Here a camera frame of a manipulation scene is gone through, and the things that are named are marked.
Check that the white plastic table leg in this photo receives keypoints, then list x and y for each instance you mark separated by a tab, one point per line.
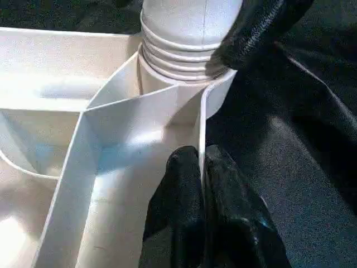
184	28

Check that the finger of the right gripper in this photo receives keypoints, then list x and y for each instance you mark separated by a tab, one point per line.
256	28

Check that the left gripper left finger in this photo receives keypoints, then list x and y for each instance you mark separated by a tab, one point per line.
178	218

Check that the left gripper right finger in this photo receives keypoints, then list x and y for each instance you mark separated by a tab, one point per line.
240	223

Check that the black mat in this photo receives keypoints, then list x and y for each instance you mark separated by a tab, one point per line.
301	167

